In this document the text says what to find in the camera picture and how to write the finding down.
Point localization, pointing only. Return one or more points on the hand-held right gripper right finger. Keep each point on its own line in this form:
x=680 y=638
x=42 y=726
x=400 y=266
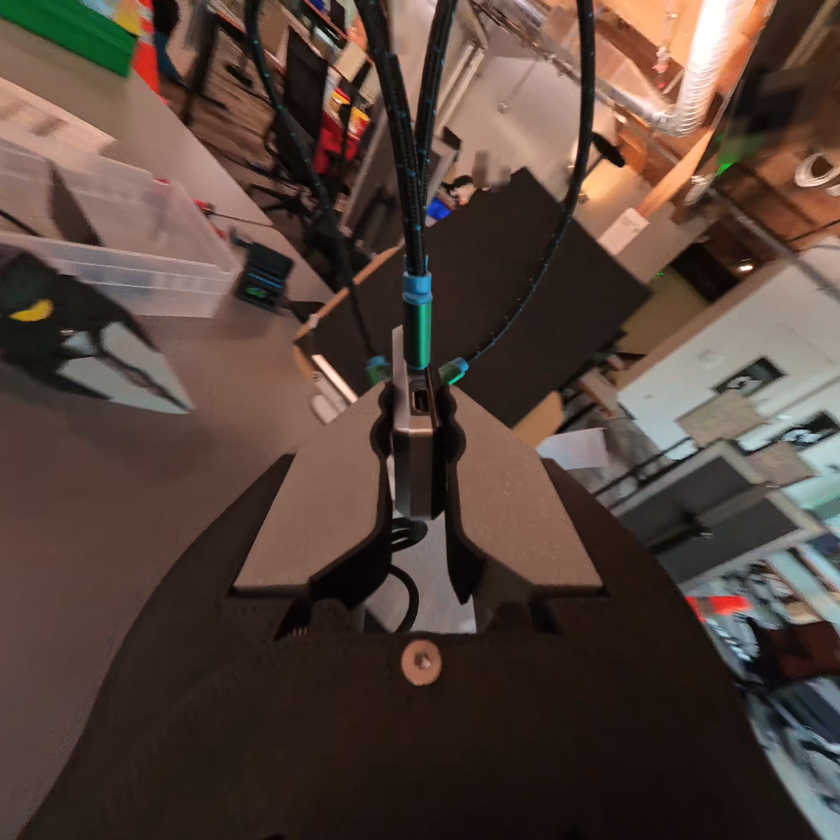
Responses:
x=518 y=518

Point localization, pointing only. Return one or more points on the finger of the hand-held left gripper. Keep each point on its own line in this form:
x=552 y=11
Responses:
x=124 y=392
x=148 y=367

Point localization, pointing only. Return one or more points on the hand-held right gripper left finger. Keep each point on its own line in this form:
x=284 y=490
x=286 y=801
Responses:
x=315 y=518

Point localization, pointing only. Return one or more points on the silver hdmi hub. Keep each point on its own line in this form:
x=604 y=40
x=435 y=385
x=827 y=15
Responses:
x=413 y=466

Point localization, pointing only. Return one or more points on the white paper sheet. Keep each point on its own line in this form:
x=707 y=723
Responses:
x=572 y=449

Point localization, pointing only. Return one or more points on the clear plastic storage box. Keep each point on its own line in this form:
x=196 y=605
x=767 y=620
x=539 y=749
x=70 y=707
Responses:
x=164 y=249

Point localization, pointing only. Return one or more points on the small black case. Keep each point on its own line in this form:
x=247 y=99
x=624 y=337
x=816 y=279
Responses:
x=266 y=275

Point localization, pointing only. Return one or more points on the grey metal cabinet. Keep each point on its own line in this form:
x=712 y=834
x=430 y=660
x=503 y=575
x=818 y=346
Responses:
x=722 y=499

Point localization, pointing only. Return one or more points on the black panel with wooden edge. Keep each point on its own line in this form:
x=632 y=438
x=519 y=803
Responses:
x=525 y=275

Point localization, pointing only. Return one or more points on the green board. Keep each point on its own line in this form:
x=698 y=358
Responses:
x=65 y=29

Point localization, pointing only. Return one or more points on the white paper note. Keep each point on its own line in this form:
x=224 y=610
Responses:
x=623 y=231

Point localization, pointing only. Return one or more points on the black office chair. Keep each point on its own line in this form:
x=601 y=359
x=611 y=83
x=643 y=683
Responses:
x=305 y=85

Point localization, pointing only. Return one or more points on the silver flexible duct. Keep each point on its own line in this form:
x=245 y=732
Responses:
x=722 y=59

